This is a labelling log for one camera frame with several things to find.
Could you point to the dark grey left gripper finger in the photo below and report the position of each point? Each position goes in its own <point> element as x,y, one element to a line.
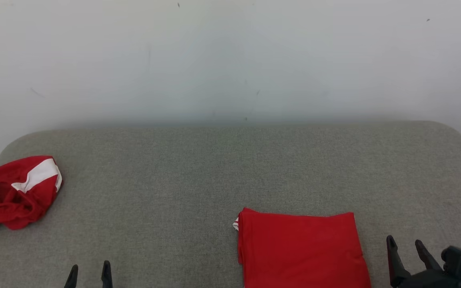
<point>107,276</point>
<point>71,278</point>

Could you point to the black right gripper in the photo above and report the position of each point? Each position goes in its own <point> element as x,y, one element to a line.
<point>426,280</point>

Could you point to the red shorts with white stripe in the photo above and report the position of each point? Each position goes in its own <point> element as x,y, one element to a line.
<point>18,204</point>

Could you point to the red white basketball jersey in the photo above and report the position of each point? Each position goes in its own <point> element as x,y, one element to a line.
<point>302,252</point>

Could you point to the grey fabric sofa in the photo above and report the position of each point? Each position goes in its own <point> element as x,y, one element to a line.
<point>198,192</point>

